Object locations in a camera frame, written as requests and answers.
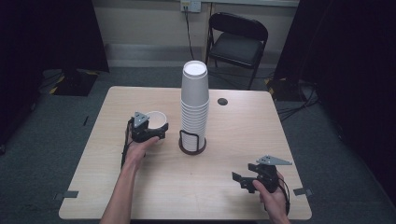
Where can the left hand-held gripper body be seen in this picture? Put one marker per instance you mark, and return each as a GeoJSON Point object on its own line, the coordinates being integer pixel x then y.
{"type": "Point", "coordinates": [139, 130]}

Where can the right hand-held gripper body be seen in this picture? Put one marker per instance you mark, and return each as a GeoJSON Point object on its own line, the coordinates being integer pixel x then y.
{"type": "Point", "coordinates": [268, 177]}

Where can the single white paper cup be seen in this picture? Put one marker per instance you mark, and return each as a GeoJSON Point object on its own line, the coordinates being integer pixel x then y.
{"type": "Point", "coordinates": [155, 119]}

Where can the stack of white paper cups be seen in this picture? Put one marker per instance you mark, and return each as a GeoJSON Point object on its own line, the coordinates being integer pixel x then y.
{"type": "Point", "coordinates": [193, 124]}

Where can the person's left hand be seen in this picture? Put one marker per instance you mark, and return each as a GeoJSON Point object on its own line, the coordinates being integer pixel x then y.
{"type": "Point", "coordinates": [137, 154]}

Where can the person's right hand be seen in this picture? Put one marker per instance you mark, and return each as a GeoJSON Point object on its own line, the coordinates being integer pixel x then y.
{"type": "Point", "coordinates": [275, 202]}

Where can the grey tape strip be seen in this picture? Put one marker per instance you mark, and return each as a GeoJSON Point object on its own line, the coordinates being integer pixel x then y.
{"type": "Point", "coordinates": [302, 191]}
{"type": "Point", "coordinates": [67, 195]}

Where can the black table grommet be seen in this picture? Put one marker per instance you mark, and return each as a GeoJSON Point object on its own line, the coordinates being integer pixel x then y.
{"type": "Point", "coordinates": [222, 101]}

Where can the black folding chair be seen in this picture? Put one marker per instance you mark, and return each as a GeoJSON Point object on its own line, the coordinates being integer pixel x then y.
{"type": "Point", "coordinates": [236, 46]}

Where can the black curtain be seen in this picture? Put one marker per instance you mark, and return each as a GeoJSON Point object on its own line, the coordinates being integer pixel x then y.
{"type": "Point", "coordinates": [37, 37]}
{"type": "Point", "coordinates": [351, 62]}

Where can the black stand base plate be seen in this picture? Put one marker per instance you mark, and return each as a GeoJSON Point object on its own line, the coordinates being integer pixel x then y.
{"type": "Point", "coordinates": [73, 82]}

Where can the white wall socket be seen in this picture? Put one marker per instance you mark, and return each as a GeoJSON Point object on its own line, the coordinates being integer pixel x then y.
{"type": "Point", "coordinates": [190, 5]}

